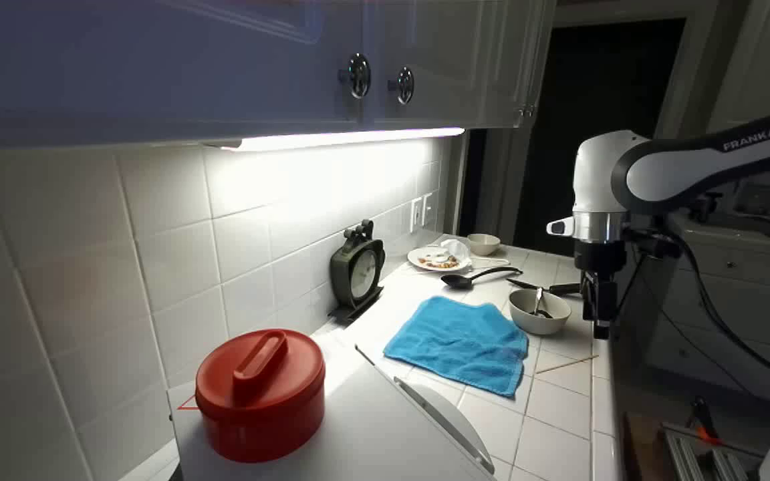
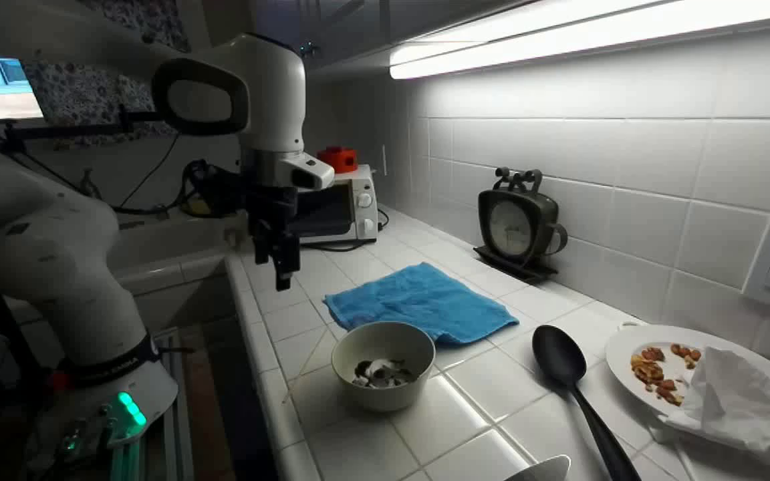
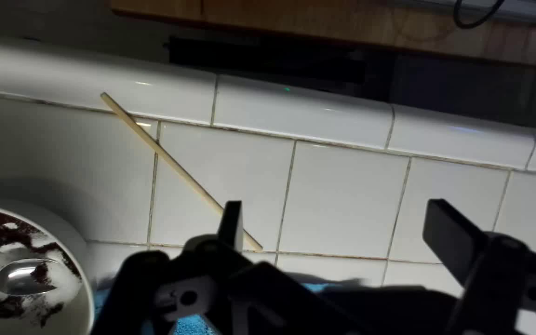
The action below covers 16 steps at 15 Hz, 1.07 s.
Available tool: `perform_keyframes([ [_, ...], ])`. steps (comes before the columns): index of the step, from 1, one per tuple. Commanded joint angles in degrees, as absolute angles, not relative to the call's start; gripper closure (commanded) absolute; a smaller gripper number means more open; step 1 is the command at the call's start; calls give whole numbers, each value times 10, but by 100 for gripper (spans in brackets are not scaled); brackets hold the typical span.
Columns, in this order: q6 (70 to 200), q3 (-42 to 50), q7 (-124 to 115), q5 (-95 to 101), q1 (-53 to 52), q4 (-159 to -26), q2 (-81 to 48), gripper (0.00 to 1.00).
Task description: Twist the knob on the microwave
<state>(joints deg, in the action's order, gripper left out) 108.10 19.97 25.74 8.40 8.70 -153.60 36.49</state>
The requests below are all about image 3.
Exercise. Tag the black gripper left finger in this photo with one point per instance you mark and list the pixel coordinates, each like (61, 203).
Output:
(229, 229)

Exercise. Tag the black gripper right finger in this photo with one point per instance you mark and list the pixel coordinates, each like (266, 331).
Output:
(452, 238)

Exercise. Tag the wooden chopstick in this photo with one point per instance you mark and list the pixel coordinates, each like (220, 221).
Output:
(173, 164)

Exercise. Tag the blue cloth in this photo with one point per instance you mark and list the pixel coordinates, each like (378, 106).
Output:
(184, 326)

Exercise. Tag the wooden cabinet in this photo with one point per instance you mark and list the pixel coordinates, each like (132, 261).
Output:
(378, 22)

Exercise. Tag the metal spoon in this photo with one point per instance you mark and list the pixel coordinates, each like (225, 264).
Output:
(17, 277)

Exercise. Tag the white bowl with food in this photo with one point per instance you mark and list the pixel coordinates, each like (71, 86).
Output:
(43, 279)

